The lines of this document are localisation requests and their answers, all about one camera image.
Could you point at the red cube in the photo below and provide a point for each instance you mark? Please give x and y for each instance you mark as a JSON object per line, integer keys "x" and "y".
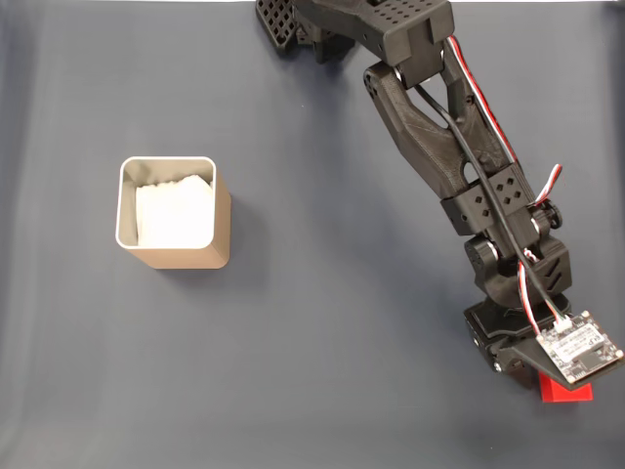
{"x": 556, "y": 393}

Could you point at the tan metal box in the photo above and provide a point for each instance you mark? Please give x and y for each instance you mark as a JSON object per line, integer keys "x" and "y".
{"x": 222, "y": 229}

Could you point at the white tissue paper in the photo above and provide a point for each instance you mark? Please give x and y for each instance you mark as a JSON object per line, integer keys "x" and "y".
{"x": 176, "y": 215}

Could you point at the camera circuit board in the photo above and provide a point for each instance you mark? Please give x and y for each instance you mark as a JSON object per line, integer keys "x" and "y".
{"x": 581, "y": 349}

